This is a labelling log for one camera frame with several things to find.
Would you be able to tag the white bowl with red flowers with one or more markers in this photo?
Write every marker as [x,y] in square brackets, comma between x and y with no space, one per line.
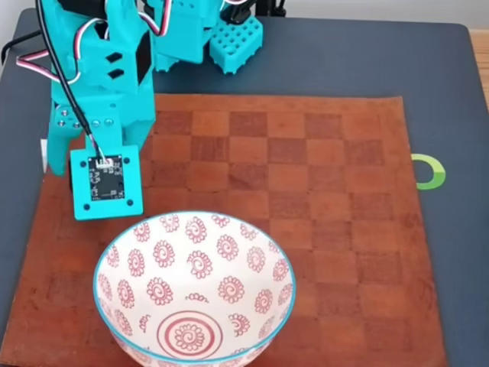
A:
[195,283]

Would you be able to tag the turquoise camera mount with board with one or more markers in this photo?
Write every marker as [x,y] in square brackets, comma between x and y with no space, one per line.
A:
[80,206]

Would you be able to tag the black table clamp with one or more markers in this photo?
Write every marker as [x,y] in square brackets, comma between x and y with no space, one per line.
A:
[276,7]

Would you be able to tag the brown leather chessboard mat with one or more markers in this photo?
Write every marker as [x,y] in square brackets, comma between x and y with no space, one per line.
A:
[305,191]

